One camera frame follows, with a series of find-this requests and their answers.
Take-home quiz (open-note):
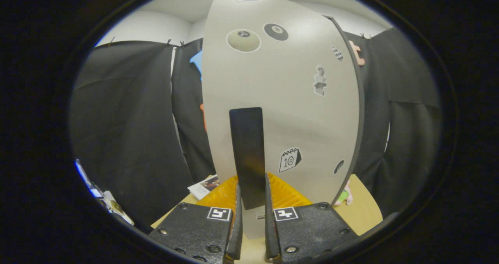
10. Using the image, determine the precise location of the light grey shoe cabinet door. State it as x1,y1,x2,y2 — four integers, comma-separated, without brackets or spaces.
202,0,360,239

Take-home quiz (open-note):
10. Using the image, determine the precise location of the black backdrop cloth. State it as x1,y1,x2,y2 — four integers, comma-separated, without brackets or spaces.
70,28,441,233

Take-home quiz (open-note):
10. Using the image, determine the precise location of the dark grey shoe cabinet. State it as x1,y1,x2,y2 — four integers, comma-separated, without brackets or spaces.
326,16,365,206

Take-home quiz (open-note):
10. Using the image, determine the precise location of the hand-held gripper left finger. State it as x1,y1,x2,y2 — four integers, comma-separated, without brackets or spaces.
148,174,244,264

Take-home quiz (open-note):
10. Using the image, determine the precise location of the black door handle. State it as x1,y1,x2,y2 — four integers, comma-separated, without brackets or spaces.
229,107,267,211

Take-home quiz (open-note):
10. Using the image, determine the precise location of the green and pink plush toy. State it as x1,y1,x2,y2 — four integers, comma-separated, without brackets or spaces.
334,179,353,206

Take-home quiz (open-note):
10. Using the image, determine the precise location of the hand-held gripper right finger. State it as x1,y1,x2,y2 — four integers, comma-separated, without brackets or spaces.
264,172,359,264

